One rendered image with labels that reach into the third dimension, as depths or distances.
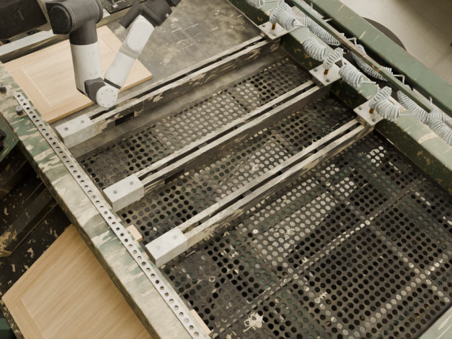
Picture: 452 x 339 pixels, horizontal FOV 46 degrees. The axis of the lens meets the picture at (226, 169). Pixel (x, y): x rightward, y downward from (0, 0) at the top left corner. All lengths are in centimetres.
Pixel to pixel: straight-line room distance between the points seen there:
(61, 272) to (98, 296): 20
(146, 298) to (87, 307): 45
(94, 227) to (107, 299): 34
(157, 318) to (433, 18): 619
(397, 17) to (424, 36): 42
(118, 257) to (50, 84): 85
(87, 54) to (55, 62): 58
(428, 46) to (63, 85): 559
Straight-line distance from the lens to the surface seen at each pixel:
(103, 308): 203
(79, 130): 201
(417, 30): 726
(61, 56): 238
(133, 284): 169
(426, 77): 271
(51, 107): 218
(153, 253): 171
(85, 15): 175
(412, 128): 222
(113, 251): 174
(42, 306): 220
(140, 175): 187
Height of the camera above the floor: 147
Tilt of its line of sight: 7 degrees down
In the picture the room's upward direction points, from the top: 44 degrees clockwise
